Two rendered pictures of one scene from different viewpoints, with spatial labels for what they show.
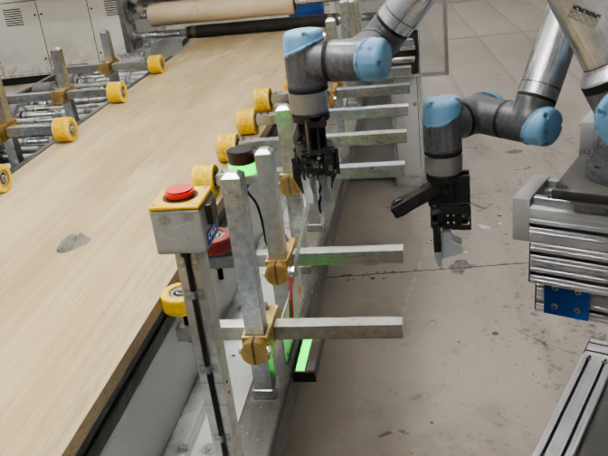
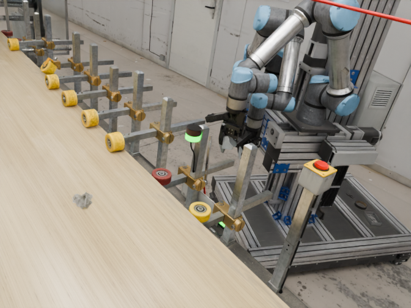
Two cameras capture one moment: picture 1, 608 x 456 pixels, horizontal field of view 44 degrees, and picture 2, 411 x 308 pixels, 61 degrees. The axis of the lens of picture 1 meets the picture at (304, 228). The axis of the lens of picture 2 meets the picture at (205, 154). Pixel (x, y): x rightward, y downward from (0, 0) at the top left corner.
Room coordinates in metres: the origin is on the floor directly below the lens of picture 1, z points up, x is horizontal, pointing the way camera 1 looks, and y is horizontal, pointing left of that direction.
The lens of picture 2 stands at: (0.72, 1.07, 1.70)
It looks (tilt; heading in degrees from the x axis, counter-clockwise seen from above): 30 degrees down; 304
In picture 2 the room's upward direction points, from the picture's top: 10 degrees clockwise
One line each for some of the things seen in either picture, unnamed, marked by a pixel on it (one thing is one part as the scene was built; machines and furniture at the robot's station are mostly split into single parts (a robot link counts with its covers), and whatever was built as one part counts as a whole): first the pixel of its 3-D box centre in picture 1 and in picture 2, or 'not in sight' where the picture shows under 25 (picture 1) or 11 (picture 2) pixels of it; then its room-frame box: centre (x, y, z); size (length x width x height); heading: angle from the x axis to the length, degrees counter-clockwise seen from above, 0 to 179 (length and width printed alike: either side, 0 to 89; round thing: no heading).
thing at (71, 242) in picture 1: (70, 240); (82, 198); (1.56, 0.53, 0.91); 0.09 x 0.07 x 0.02; 145
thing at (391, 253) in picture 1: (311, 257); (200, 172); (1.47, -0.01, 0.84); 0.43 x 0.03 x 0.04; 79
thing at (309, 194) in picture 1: (311, 195); (226, 145); (1.37, -0.02, 1.03); 0.06 x 0.03 x 0.09; 9
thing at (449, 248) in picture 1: (448, 249); not in sight; (1.39, -0.29, 0.86); 0.06 x 0.03 x 0.09; 79
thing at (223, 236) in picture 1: (217, 255); (160, 183); (1.51, 0.20, 0.85); 0.08 x 0.08 x 0.11
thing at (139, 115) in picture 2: not in sight; (134, 111); (1.95, -0.04, 0.95); 0.14 x 0.06 x 0.05; 169
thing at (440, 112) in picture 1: (442, 125); (257, 106); (1.41, -0.30, 1.12); 0.09 x 0.08 x 0.11; 125
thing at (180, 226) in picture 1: (185, 222); (316, 177); (0.94, 0.16, 1.18); 0.07 x 0.07 x 0.08; 79
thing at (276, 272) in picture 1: (280, 261); (191, 178); (1.46, 0.06, 0.85); 0.14 x 0.06 x 0.05; 169
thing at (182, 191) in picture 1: (180, 194); (321, 165); (0.94, 0.16, 1.22); 0.04 x 0.04 x 0.02
